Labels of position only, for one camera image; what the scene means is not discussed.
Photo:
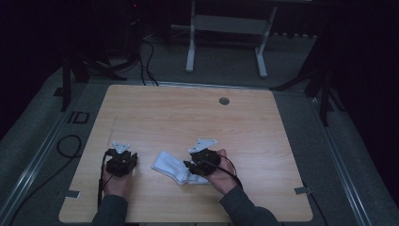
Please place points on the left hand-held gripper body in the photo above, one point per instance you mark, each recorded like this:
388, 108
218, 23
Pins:
120, 163

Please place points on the black metal stand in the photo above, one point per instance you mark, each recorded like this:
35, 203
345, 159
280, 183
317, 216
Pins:
324, 94
66, 81

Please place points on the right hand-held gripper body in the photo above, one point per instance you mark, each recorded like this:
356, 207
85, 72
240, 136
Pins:
205, 160

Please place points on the metal floor rail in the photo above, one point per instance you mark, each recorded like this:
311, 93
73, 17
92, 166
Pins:
28, 185
342, 175

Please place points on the grey table grommet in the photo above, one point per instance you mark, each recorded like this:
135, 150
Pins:
224, 101

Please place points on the person's right hand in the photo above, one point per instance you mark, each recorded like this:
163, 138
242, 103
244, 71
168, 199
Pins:
222, 179

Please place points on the white desk frame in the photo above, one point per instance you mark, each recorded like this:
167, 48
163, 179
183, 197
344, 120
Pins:
226, 24

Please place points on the person's left hand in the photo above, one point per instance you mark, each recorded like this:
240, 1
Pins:
118, 185

